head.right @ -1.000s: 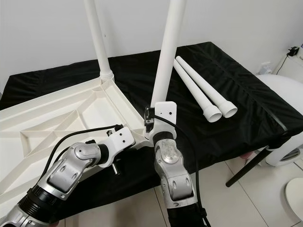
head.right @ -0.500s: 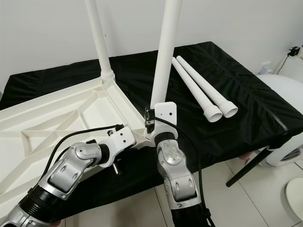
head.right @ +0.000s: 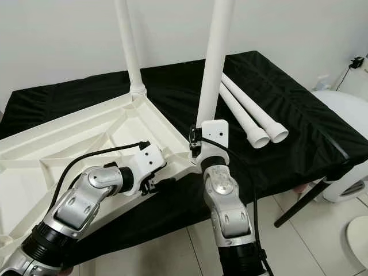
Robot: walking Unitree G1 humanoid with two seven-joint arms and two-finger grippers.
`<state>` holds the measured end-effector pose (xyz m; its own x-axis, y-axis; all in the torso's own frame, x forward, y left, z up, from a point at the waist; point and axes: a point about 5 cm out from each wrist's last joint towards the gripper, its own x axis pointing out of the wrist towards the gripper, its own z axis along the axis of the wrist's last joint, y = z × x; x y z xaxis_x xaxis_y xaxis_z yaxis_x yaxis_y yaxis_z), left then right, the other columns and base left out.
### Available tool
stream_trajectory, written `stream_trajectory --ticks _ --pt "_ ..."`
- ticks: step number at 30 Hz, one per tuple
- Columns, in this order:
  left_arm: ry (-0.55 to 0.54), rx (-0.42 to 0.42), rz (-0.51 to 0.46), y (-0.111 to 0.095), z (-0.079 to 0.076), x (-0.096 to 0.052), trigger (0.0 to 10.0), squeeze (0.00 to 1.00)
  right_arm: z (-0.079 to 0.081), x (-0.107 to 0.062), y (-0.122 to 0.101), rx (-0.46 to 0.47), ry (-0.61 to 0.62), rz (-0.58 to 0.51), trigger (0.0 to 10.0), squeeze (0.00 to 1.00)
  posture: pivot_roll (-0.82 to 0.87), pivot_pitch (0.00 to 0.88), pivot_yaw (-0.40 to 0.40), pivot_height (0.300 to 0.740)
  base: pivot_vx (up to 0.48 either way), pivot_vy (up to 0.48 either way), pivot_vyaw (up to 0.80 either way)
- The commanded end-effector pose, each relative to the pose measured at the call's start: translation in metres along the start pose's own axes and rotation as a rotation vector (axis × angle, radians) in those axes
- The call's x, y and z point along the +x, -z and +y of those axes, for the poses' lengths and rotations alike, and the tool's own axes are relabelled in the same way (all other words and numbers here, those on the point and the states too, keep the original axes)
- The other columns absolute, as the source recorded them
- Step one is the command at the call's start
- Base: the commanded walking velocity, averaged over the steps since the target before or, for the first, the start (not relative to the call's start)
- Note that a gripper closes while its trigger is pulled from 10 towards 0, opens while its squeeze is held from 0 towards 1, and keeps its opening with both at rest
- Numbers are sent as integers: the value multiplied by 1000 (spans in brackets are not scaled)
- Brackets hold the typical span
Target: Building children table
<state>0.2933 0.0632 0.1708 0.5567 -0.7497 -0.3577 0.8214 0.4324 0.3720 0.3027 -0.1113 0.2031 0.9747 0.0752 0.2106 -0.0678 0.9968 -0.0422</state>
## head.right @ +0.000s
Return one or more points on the white plastic table leg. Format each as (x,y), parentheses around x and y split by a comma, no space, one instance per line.
(261,115)
(129,46)
(247,123)
(215,63)

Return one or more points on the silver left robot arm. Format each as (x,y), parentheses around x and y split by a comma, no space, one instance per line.
(86,201)

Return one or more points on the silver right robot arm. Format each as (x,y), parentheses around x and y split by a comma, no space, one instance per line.
(230,213)

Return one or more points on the pink plastic stool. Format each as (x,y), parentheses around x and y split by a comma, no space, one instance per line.
(302,187)

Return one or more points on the white dome appliance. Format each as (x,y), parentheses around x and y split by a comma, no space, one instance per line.
(345,115)

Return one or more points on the black power adapter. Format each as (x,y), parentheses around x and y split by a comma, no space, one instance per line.
(357,62)

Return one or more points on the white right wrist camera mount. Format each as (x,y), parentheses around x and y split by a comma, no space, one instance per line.
(215,138)

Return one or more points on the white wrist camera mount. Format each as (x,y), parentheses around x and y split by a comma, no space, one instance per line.
(215,138)
(149,161)

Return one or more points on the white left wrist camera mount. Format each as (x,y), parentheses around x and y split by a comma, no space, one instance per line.
(149,161)

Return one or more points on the white wall socket plug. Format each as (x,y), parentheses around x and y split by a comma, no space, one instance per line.
(324,82)

